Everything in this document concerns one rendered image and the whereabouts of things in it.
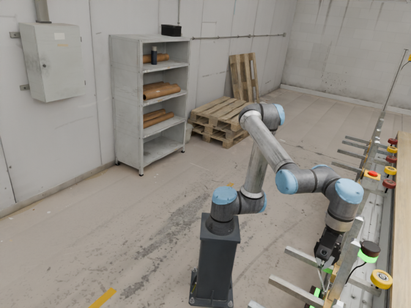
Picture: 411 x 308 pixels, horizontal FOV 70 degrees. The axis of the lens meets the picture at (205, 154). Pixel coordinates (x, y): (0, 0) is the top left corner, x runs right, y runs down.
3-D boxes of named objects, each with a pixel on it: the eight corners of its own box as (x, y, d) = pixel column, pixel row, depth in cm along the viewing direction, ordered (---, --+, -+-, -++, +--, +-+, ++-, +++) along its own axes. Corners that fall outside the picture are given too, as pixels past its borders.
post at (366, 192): (336, 253, 165) (362, 186, 145) (337, 249, 168) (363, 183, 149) (344, 257, 163) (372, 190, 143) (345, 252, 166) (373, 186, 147)
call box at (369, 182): (358, 188, 145) (364, 174, 141) (360, 182, 150) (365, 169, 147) (374, 193, 142) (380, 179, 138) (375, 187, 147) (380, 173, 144)
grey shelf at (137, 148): (115, 164, 371) (107, 34, 303) (161, 143, 442) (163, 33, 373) (141, 176, 352) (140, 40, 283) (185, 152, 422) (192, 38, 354)
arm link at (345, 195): (352, 176, 104) (372, 191, 95) (342, 204, 110) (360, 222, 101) (329, 176, 102) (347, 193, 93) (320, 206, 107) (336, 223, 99)
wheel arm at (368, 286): (283, 253, 148) (285, 247, 146) (285, 250, 150) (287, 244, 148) (378, 299, 128) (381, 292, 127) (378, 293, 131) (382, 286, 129)
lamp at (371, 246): (342, 289, 111) (361, 247, 102) (345, 279, 115) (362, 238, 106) (359, 297, 108) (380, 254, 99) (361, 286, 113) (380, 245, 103)
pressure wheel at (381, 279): (373, 303, 126) (383, 285, 121) (359, 288, 133) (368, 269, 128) (388, 299, 128) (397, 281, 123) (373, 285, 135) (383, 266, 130)
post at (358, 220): (325, 292, 147) (355, 216, 126) (326, 287, 149) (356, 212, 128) (333, 296, 145) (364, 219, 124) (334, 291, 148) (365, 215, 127)
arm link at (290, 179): (234, 99, 155) (289, 177, 100) (256, 99, 158) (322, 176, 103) (230, 118, 161) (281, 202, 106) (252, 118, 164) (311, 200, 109)
